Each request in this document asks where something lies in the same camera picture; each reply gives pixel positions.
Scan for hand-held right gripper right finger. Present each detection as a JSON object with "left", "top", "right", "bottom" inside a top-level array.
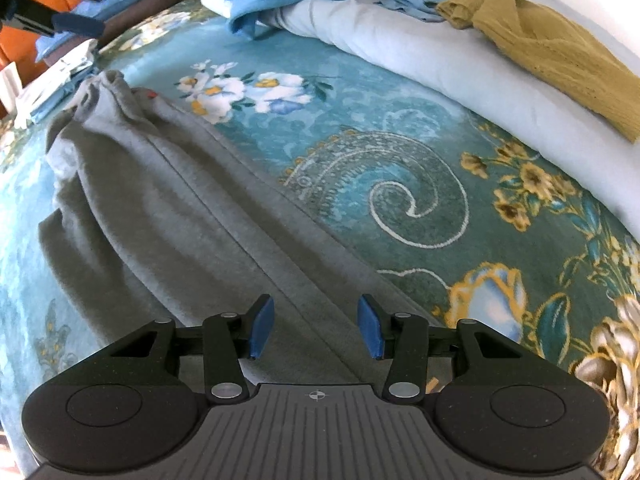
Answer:
[{"left": 357, "top": 294, "right": 523, "bottom": 403}]

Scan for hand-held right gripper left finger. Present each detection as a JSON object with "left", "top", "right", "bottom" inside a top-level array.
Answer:
[{"left": 107, "top": 294, "right": 276, "bottom": 403}]

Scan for grey pants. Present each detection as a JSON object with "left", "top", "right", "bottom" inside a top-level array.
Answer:
[{"left": 37, "top": 70, "right": 446, "bottom": 391}]

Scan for white and blue printed cloth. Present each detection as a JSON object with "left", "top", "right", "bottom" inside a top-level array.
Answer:
[{"left": 15, "top": 40, "right": 101, "bottom": 126}]

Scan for green floral blanket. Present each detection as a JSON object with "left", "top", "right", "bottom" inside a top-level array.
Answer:
[{"left": 0, "top": 2, "right": 640, "bottom": 480}]

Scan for light blue daisy quilt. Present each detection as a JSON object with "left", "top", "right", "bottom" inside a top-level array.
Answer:
[{"left": 200, "top": 0, "right": 640, "bottom": 251}]

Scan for mustard yellow knit garment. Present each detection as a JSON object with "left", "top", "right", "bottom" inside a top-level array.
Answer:
[{"left": 436, "top": 0, "right": 640, "bottom": 143}]

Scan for orange wooden bed frame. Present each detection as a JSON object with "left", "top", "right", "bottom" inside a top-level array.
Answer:
[{"left": 0, "top": 0, "right": 236, "bottom": 91}]

